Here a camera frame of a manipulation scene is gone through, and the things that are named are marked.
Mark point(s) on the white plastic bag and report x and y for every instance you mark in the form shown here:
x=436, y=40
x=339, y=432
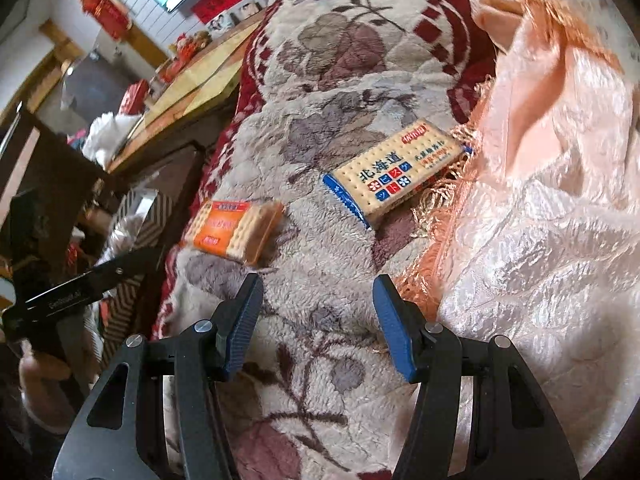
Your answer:
x=110, y=135

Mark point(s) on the photo frame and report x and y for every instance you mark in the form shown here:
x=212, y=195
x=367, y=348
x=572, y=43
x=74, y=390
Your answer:
x=249, y=9
x=221, y=22

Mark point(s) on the wooden table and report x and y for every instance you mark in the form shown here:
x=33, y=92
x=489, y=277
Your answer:
x=200, y=80

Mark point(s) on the floral fleece blanket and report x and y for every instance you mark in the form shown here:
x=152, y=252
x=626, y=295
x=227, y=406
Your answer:
x=320, y=270

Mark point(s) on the person's left hand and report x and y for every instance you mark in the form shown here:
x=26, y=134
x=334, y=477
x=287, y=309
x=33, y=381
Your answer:
x=47, y=390

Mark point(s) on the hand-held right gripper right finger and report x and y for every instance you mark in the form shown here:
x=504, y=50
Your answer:
x=395, y=330

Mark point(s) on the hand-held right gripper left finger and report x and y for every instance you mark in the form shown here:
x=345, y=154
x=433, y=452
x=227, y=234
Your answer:
x=242, y=330

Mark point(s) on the blue cracker packet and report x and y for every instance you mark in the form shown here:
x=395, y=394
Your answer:
x=390, y=175

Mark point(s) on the orange cracker packet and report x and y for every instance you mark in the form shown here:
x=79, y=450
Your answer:
x=225, y=230

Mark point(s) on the grey refrigerator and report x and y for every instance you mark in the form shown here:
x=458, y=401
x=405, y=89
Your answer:
x=95, y=85

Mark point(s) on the plush toys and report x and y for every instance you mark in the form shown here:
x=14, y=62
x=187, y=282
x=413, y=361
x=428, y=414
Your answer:
x=191, y=44

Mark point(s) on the striped cardboard box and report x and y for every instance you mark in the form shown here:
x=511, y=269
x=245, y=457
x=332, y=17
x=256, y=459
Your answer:
x=137, y=292

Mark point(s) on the red wall banner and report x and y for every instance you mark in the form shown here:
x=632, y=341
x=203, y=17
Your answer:
x=215, y=2

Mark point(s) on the red hanging decoration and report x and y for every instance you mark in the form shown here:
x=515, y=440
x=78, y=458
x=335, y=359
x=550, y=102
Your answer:
x=105, y=10

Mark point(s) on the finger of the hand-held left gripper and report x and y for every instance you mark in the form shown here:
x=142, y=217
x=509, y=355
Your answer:
x=125, y=267

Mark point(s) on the pink satin quilt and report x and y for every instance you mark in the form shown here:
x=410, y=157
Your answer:
x=550, y=210

